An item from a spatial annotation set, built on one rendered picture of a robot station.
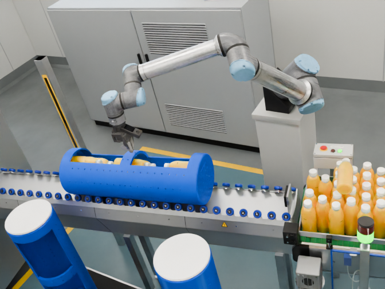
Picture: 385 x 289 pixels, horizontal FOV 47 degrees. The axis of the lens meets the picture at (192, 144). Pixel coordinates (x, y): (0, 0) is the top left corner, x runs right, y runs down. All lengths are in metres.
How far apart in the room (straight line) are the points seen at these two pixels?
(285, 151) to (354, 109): 1.94
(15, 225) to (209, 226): 1.11
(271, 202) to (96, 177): 0.99
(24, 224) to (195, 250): 1.05
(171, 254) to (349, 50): 3.27
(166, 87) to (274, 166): 1.65
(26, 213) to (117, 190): 0.58
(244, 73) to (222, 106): 1.96
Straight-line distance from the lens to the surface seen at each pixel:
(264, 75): 2.27
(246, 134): 4.19
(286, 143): 2.93
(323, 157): 2.51
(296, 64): 2.68
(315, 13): 4.80
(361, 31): 4.77
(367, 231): 1.94
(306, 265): 2.29
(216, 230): 2.52
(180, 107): 4.39
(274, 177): 3.17
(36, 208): 2.81
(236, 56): 2.17
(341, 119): 4.67
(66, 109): 3.05
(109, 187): 2.58
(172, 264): 2.17
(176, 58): 2.29
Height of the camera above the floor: 2.68
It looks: 36 degrees down
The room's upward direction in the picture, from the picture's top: 15 degrees counter-clockwise
